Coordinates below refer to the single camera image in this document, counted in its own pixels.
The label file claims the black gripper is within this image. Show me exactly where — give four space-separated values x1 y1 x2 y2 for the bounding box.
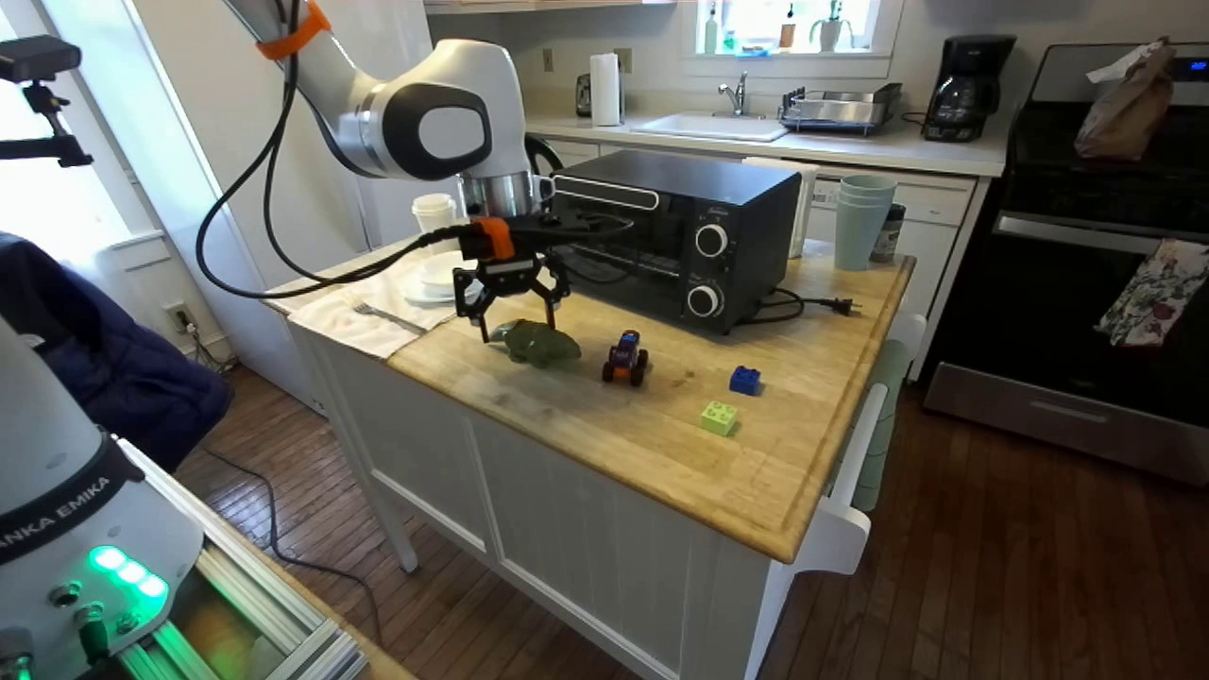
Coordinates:
454 217 572 344

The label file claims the green dinosaur toy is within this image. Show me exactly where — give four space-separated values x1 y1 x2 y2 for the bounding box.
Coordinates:
488 321 581 365

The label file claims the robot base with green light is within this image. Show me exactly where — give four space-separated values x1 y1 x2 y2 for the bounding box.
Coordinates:
0 321 203 680

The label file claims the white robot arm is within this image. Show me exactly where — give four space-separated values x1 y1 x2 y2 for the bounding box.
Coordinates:
226 0 572 326

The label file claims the red and blue toy car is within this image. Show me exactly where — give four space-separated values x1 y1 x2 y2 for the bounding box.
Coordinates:
600 330 649 384

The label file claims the green toy block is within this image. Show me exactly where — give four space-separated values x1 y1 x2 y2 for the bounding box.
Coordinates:
698 399 742 437

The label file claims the blue toy block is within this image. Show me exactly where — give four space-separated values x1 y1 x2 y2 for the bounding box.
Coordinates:
731 365 764 398

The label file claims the stained white cloth placemat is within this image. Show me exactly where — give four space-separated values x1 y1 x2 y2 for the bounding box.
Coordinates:
278 244 460 358

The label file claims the silver fork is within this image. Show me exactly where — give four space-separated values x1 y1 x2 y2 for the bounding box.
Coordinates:
353 304 433 336

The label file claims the black toaster oven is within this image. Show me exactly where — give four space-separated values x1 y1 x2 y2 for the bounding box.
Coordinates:
551 152 800 336

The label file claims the kitchen sink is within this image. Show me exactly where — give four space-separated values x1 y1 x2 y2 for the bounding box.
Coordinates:
625 112 788 142

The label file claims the paper towel roll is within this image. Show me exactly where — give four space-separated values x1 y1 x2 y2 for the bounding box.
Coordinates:
589 52 625 128

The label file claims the white kitchen island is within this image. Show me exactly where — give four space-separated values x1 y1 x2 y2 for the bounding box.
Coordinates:
288 256 916 680

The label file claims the silver faucet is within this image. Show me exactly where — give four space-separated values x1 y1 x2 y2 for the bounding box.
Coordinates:
720 72 749 117

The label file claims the white paper cup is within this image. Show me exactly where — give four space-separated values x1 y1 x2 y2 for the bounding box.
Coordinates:
836 173 895 271

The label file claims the dark blue jacket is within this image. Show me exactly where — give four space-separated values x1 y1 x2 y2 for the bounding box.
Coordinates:
0 233 232 471

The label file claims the grey dish rack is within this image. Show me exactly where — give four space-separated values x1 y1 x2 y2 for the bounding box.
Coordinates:
779 84 901 135

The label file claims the black coffee maker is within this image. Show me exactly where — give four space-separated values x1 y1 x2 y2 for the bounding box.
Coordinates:
921 34 1016 142

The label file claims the black stove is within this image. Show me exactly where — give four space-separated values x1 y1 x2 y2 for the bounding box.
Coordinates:
925 40 1209 489

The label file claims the floral dish towel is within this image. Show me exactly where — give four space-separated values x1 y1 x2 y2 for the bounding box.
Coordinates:
1098 237 1209 349

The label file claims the brown paper bag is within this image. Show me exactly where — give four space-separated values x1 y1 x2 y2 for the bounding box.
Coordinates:
1075 37 1174 161

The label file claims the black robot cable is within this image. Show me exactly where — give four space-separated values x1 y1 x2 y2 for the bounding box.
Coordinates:
195 0 468 307

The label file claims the black toaster power cord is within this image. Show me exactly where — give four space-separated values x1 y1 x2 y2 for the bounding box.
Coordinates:
749 283 862 330

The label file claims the black camera on stand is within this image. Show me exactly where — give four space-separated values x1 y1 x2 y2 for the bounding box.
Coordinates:
0 34 90 165

